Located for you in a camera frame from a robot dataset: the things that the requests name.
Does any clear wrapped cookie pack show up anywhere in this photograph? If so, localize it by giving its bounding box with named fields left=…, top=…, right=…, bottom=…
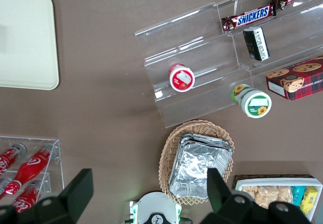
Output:
left=255, top=185, right=279, bottom=209
left=277, top=185, right=294, bottom=204
left=241, top=185, right=259, bottom=202

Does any white round device green trim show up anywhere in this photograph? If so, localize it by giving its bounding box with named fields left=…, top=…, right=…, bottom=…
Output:
left=124, top=191, right=189, bottom=224

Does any green sunflower yogurt cup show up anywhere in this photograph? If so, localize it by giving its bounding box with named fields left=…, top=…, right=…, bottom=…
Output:
left=230, top=83, right=273, bottom=119

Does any white rectangular snack bin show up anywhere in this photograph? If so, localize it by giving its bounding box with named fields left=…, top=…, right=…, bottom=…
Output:
left=235, top=178, right=323, bottom=222

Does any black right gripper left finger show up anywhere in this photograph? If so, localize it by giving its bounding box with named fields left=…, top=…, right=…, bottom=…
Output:
left=0, top=168, right=94, bottom=224

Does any red cola bottle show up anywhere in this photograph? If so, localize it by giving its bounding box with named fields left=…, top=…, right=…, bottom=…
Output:
left=4, top=147, right=53, bottom=195
left=0, top=142, right=28, bottom=176
left=11, top=181, right=43, bottom=213

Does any black chocolate box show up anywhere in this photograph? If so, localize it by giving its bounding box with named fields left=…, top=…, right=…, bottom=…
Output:
left=242, top=26, right=271, bottom=62

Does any clear acrylic bottle box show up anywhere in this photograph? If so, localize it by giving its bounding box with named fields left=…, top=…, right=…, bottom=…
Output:
left=0, top=136, right=65, bottom=209

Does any yellow snack packet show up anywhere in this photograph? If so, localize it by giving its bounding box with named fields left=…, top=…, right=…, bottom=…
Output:
left=299, top=186, right=319, bottom=216

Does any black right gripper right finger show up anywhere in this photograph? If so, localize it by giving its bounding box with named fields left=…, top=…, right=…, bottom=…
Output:
left=198, top=167, right=311, bottom=224

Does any clear acrylic tiered shelf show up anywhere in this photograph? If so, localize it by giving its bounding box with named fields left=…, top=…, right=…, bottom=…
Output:
left=134, top=0, right=323, bottom=129

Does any red tartan cookie box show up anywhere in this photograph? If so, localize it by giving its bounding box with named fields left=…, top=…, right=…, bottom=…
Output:
left=265, top=55, right=323, bottom=101

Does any teal snack packet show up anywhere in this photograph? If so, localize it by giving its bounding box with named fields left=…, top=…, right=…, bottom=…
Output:
left=291, top=185, right=307, bottom=207

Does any red strawberry yogurt cup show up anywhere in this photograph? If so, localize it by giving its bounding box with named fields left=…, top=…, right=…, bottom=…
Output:
left=168, top=63, right=195, bottom=93

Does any oval wicker basket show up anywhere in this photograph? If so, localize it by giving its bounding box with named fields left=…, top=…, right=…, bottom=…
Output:
left=158, top=119, right=236, bottom=206

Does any foil wrapped package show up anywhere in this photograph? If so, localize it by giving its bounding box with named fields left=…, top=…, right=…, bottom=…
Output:
left=179, top=133, right=232, bottom=149
left=168, top=140, right=234, bottom=200

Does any cream plastic tray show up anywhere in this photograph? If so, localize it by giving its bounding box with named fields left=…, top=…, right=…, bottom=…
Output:
left=0, top=0, right=60, bottom=91

